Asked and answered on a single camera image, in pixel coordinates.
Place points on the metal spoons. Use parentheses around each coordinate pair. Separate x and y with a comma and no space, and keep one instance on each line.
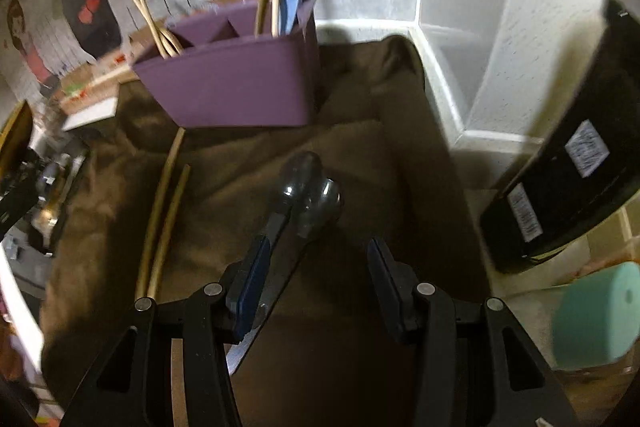
(325,199)

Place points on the wooden spoon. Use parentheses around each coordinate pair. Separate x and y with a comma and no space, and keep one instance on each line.
(172,39)

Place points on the brown cloth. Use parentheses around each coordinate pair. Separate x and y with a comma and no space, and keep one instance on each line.
(350,147)

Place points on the black spoon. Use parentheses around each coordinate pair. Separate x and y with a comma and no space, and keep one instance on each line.
(300,172)

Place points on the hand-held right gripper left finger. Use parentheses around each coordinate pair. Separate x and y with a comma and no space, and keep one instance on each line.
(252,272)

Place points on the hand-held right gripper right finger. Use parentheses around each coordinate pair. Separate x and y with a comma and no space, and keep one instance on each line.
(382,277)

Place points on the black gas stove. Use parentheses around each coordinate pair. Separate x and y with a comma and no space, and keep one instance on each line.
(45,197)

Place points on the jar with teal lid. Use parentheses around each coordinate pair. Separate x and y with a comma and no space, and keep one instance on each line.
(595,317)

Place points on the black sauce bottle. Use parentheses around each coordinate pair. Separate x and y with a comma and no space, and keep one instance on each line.
(565,167)

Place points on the blue spoon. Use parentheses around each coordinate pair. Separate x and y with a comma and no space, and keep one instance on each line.
(291,4)

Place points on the purple utensil holder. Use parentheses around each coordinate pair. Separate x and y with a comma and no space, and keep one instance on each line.
(235,82)

